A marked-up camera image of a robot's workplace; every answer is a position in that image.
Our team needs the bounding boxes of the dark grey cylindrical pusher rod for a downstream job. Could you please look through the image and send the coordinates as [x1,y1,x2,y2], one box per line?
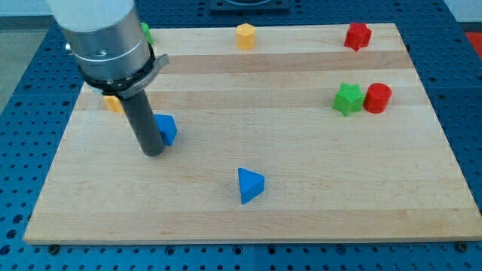
[120,90,164,157]

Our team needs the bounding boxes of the blue cube block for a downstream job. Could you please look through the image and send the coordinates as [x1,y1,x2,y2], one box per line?
[154,114,177,146]

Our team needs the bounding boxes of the green block behind arm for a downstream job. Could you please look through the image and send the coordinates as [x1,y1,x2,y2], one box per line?
[141,22,153,45]

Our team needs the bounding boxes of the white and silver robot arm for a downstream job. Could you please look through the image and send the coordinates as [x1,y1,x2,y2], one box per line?
[47,0,169,157]

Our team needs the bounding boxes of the yellow heart block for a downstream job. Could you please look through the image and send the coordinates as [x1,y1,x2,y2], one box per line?
[103,96,125,114]

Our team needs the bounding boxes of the yellow hexagon block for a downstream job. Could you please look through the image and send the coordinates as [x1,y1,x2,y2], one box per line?
[236,23,255,50]

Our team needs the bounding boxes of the blue triangle block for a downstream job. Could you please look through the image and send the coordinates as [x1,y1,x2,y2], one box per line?
[238,168,265,205]

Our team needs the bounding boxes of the wooden board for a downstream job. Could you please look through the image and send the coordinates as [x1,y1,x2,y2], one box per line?
[24,23,481,245]

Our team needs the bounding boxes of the green star block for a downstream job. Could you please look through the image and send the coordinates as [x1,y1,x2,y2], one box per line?
[332,83,365,116]

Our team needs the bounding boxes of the red star block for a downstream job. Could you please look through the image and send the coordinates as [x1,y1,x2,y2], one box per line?
[343,23,372,51]

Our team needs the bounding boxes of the red cylinder block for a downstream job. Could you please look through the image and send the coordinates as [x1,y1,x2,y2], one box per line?
[363,83,392,114]

